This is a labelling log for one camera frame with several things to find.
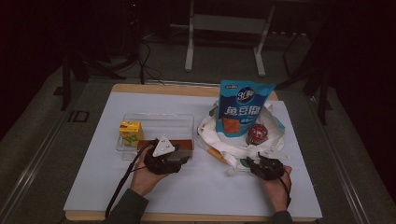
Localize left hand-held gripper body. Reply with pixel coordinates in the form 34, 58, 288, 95
143, 133, 183, 176

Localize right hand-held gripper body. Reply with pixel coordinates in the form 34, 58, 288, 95
250, 149, 291, 182

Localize long brown box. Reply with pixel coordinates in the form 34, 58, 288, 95
136, 138, 195, 154

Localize red-lidded jar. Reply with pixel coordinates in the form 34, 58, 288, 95
245, 122, 269, 147

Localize white printed tote bag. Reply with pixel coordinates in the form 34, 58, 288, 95
196, 100, 287, 177

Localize clear plastic container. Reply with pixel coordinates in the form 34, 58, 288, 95
116, 112, 196, 162

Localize yellow drink carton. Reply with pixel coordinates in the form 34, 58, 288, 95
119, 119, 146, 148

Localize blue snack pouch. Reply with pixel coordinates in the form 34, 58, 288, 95
217, 79, 277, 139

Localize person's right hand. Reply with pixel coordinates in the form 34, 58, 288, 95
259, 164, 294, 215

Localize person's left hand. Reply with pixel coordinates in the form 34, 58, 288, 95
129, 151, 170, 198

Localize white table mat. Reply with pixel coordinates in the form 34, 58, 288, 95
63, 91, 323, 219

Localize black metal stand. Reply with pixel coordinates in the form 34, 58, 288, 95
275, 29, 333, 126

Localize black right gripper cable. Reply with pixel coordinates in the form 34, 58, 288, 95
277, 168, 293, 208

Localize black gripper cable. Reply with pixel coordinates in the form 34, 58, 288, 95
105, 139, 157, 219
277, 168, 293, 208

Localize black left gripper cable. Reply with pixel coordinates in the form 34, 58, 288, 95
105, 139, 157, 219

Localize metal floor rail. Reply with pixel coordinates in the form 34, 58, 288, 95
316, 115, 373, 224
0, 102, 74, 220

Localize black floor cables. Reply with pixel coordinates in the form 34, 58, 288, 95
133, 38, 166, 86

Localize white metal stand frame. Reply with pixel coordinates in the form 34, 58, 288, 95
169, 0, 276, 77

